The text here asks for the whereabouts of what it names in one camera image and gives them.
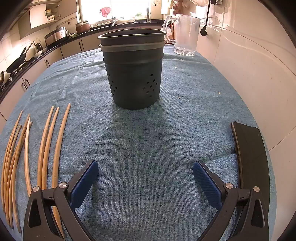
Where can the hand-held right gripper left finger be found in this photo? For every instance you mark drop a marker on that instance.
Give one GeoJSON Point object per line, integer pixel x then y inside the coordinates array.
{"type": "Point", "coordinates": [84, 183]}

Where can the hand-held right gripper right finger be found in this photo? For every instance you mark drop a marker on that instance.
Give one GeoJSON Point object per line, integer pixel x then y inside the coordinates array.
{"type": "Point", "coordinates": [207, 183]}

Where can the group of wooden chopsticks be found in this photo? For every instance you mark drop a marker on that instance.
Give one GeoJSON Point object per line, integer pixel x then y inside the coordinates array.
{"type": "Point", "coordinates": [7, 180]}

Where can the dark perforated utensil holder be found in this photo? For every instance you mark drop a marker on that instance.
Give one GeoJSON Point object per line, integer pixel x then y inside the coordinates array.
{"type": "Point", "coordinates": [131, 76]}

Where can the black smartphone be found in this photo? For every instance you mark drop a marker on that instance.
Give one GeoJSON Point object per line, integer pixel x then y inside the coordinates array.
{"type": "Point", "coordinates": [251, 153]}

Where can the blue towel tablecloth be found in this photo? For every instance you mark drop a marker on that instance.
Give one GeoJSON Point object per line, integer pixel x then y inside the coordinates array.
{"type": "Point", "coordinates": [148, 139]}

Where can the beige base cabinets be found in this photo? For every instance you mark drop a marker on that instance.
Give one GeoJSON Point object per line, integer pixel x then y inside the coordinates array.
{"type": "Point", "coordinates": [54, 55]}

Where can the black wok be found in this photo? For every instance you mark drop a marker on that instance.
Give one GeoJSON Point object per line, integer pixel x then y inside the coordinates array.
{"type": "Point", "coordinates": [16, 63]}

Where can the steel kettle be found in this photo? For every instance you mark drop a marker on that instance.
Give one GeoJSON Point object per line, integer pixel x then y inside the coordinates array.
{"type": "Point", "coordinates": [38, 48]}

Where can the black kitchen countertop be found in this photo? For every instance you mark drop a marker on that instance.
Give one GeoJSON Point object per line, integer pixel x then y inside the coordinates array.
{"type": "Point", "coordinates": [69, 39]}

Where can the clear glass mug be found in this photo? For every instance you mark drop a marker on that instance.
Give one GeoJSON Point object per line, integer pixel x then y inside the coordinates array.
{"type": "Point", "coordinates": [186, 34]}

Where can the silver rice cooker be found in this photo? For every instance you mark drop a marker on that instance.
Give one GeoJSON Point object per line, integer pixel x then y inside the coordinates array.
{"type": "Point", "coordinates": [55, 34]}

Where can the brown clay pot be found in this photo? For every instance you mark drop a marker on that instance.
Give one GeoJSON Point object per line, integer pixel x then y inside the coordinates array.
{"type": "Point", "coordinates": [82, 27]}

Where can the red cloth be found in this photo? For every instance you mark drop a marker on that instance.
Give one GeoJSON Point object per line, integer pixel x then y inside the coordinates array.
{"type": "Point", "coordinates": [105, 11]}

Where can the small green plant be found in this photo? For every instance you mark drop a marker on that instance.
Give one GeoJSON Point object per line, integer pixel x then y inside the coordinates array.
{"type": "Point", "coordinates": [139, 15]}

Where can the steel kitchen faucet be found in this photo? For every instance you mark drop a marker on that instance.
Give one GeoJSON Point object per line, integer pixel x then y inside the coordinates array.
{"type": "Point", "coordinates": [148, 15]}

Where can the kitchen window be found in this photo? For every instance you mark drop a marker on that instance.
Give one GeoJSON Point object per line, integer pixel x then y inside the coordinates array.
{"type": "Point", "coordinates": [124, 9]}

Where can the open-shelf wall cabinet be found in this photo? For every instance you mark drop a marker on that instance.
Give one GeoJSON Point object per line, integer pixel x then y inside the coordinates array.
{"type": "Point", "coordinates": [41, 16]}

